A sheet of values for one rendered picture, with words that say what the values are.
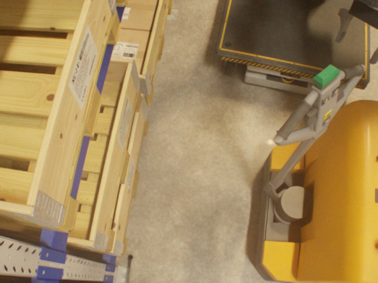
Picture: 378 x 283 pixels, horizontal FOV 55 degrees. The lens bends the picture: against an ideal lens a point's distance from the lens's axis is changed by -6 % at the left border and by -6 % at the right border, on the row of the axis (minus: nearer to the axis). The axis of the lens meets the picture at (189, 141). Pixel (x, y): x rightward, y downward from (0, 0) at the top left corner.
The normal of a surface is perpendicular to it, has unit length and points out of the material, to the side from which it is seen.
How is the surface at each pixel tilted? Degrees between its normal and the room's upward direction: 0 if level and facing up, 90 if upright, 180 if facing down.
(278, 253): 22
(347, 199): 68
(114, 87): 0
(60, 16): 0
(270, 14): 0
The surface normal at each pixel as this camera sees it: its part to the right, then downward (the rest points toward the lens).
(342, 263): -0.92, -0.25
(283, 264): -0.38, -0.37
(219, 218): -0.01, -0.36
